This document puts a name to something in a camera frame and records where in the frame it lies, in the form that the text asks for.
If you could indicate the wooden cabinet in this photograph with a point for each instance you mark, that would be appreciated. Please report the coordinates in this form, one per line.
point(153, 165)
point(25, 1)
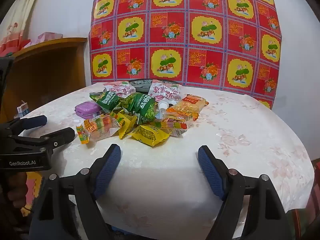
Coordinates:
point(50, 67)

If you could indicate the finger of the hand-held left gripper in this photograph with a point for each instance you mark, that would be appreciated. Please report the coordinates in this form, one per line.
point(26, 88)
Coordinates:
point(57, 136)
point(35, 122)

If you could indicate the red wooden chair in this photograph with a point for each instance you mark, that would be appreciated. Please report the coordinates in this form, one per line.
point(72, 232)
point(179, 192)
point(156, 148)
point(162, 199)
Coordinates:
point(312, 212)

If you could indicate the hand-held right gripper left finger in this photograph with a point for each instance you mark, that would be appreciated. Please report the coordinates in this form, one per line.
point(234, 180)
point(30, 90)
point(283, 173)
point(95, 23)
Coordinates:
point(107, 170)

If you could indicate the red floral wall cloth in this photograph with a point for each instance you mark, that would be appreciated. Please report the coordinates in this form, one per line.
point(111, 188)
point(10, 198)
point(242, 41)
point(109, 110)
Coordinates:
point(175, 30)

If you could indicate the dark round plate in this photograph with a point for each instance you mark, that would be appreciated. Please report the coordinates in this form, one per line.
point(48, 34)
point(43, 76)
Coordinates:
point(142, 87)

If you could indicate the purple tin box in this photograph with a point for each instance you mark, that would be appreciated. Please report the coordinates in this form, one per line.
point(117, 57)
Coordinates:
point(87, 110)

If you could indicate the floral curtain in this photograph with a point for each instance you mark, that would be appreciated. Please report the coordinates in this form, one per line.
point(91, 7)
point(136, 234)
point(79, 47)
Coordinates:
point(22, 17)

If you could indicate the orange cracker packet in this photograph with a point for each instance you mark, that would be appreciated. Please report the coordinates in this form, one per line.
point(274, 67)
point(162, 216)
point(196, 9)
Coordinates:
point(187, 105)

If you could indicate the pink yellow patterned mat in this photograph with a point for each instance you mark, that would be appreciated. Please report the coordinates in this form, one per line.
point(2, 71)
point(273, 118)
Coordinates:
point(33, 187)

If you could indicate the green pea packet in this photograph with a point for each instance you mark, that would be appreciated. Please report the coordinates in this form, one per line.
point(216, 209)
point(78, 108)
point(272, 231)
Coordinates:
point(107, 100)
point(143, 107)

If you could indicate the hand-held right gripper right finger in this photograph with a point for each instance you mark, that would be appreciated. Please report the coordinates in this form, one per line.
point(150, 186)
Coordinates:
point(211, 175)

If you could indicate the pink white jelly pouch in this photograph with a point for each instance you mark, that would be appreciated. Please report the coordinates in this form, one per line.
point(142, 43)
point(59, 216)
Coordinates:
point(117, 88)
point(163, 92)

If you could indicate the clear rainbow candy packet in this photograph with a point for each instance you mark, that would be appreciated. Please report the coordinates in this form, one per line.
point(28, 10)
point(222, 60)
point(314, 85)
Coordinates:
point(100, 127)
point(172, 125)

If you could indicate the person's left hand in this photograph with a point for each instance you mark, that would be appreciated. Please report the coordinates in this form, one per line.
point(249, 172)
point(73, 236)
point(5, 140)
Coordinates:
point(15, 190)

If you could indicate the small blue white carton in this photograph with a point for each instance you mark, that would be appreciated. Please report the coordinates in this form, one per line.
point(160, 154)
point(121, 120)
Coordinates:
point(23, 108)

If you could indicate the yellow snack packet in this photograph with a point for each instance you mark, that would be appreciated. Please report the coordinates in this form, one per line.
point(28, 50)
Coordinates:
point(125, 125)
point(148, 133)

